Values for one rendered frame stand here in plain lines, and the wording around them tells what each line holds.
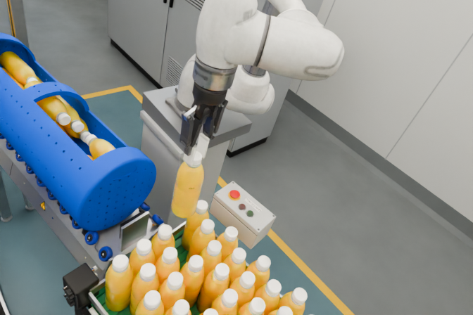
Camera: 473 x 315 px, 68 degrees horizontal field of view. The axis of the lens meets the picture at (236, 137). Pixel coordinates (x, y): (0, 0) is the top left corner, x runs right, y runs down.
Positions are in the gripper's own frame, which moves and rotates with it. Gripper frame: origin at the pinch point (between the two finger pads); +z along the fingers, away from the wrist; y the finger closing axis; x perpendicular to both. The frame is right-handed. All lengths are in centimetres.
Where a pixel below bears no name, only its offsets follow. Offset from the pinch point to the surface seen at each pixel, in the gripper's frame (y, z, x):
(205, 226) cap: -3.4, 27.6, 7.5
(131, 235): 9.4, 40.2, -10.3
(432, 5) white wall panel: -258, -8, -10
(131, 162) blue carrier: 4.7, 17.1, -18.4
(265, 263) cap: -8.0, 27.5, 27.4
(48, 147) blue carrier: 18.3, 20.4, -39.9
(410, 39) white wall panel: -259, 21, -11
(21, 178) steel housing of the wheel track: 20, 51, -61
